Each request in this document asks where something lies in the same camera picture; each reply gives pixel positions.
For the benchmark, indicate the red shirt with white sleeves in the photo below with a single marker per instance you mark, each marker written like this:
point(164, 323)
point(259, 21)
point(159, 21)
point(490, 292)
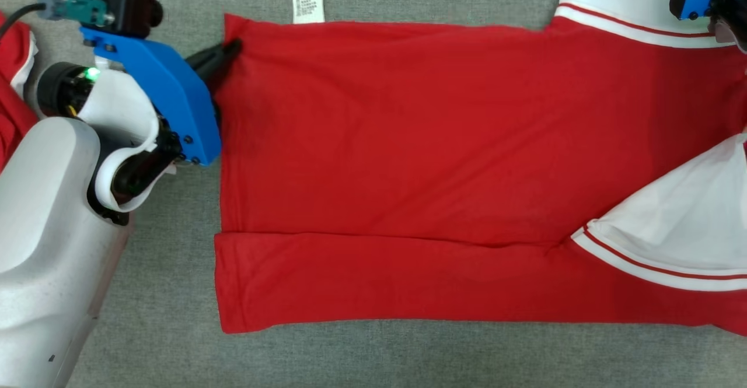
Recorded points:
point(408, 143)

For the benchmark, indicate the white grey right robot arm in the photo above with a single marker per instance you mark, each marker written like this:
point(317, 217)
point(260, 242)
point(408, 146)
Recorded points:
point(732, 14)

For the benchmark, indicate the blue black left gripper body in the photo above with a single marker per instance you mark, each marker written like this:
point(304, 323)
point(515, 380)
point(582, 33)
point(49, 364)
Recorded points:
point(175, 96)

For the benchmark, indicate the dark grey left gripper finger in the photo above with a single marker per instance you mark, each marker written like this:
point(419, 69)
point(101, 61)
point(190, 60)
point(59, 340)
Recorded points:
point(213, 60)

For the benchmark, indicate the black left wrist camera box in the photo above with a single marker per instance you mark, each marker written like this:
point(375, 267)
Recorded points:
point(122, 3)

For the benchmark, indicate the red shirt with black logo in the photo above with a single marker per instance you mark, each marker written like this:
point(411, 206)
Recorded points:
point(11, 102)

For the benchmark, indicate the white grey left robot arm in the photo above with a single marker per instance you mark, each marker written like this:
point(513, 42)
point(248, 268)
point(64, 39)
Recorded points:
point(46, 230)

